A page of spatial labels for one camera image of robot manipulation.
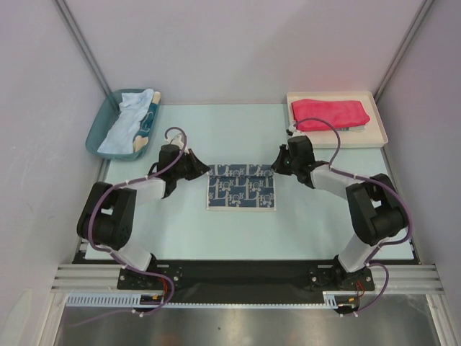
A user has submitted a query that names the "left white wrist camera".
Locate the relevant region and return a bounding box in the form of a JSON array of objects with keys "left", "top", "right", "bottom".
[{"left": 166, "top": 133, "right": 184, "bottom": 148}]

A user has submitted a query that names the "teal plastic basket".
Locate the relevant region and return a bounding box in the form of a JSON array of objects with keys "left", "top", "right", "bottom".
[{"left": 86, "top": 89, "right": 160, "bottom": 161}]

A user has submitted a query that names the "striped rabbit text towel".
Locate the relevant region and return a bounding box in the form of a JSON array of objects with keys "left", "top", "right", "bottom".
[{"left": 339, "top": 125, "right": 366, "bottom": 133}]

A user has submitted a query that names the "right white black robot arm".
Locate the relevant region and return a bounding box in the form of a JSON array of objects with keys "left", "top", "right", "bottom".
[{"left": 272, "top": 136, "right": 411, "bottom": 290}]

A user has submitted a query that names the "white blue patterned towel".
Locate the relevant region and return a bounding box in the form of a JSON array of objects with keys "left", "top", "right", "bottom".
[{"left": 207, "top": 164, "right": 276, "bottom": 211}]

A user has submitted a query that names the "light blue towel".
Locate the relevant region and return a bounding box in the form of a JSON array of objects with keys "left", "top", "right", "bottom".
[{"left": 97, "top": 89, "right": 155, "bottom": 155}]

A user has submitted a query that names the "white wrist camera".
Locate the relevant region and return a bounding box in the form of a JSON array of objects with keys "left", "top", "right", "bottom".
[
  {"left": 166, "top": 133, "right": 184, "bottom": 148},
  {"left": 286, "top": 123, "right": 305, "bottom": 138}
]

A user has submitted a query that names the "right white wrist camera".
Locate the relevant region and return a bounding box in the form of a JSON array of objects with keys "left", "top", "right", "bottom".
[{"left": 286, "top": 123, "right": 305, "bottom": 138}]

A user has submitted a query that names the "cream plastic tray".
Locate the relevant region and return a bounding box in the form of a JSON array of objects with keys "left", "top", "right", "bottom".
[{"left": 286, "top": 91, "right": 388, "bottom": 148}]

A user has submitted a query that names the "pink red towel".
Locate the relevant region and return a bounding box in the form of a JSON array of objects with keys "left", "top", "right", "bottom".
[{"left": 291, "top": 99, "right": 370, "bottom": 130}]

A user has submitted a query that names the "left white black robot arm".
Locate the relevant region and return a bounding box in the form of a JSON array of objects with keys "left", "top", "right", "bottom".
[{"left": 76, "top": 144, "right": 210, "bottom": 288}]

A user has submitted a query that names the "aluminium frame rail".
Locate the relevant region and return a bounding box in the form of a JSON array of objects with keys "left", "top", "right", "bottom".
[{"left": 51, "top": 264, "right": 444, "bottom": 295}]

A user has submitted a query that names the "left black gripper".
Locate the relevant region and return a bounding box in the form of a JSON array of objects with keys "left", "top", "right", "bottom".
[{"left": 172, "top": 148, "right": 209, "bottom": 181}]

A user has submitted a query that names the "white slotted cable duct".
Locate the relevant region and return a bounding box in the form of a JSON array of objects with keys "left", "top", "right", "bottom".
[{"left": 66, "top": 291, "right": 361, "bottom": 308}]

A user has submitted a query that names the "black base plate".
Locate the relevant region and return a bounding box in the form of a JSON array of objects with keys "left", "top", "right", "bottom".
[{"left": 118, "top": 257, "right": 375, "bottom": 306}]

